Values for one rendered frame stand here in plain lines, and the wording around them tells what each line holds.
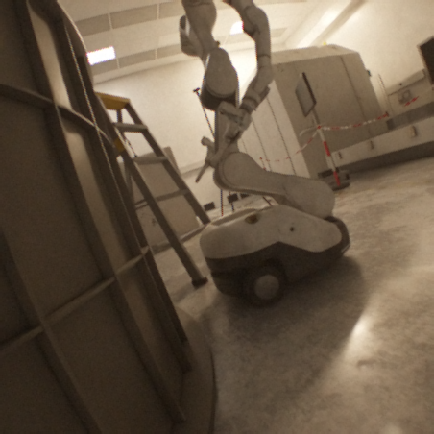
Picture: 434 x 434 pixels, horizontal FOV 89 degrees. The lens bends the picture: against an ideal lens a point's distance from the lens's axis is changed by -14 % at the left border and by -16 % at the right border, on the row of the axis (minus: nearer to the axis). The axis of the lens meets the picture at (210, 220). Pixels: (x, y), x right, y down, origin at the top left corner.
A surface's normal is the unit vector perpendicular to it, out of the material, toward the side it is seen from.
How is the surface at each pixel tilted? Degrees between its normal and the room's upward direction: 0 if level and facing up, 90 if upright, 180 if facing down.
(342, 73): 90
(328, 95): 90
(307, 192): 90
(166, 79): 90
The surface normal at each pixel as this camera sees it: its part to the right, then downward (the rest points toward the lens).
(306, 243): 0.18, 0.02
